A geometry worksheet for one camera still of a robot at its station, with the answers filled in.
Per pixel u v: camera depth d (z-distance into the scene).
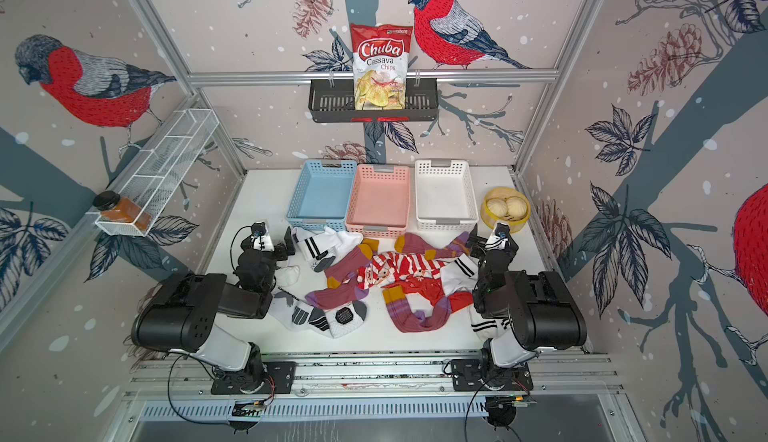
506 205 1.02
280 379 0.73
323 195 1.16
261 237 0.76
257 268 0.71
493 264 0.70
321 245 0.98
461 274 0.91
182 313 0.46
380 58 0.85
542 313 0.45
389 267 0.93
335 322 0.82
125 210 0.62
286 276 0.90
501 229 0.76
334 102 0.95
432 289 0.86
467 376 0.73
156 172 0.77
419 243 0.97
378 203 1.09
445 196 1.12
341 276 0.90
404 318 0.82
